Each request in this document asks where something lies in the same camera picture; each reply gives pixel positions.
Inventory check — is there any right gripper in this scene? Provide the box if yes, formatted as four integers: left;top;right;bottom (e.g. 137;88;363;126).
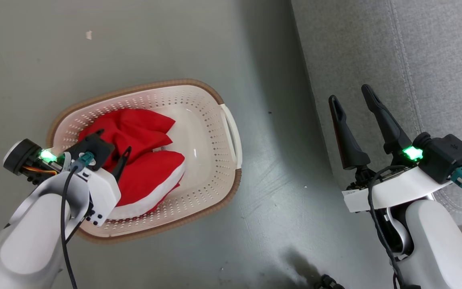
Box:
328;84;452;213

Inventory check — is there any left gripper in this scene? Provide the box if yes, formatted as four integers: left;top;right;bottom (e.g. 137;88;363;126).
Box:
3;138;132;226

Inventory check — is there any red and white garment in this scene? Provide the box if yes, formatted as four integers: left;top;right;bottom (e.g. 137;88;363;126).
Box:
78;108;186;220

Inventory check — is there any cream perforated laundry basket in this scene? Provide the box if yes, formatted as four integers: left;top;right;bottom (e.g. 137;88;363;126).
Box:
47;79;243;244

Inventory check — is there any grey fabric sofa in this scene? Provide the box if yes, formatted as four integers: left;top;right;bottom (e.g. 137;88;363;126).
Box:
291;0;462;225

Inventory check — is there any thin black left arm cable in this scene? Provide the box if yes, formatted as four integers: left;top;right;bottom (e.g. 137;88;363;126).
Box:
60;163;85;289

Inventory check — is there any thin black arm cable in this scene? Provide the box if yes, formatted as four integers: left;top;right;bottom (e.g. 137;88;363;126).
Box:
60;163;85;289
367;165;421;289

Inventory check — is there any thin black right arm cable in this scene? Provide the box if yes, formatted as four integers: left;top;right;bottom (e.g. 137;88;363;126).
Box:
367;165;421;289

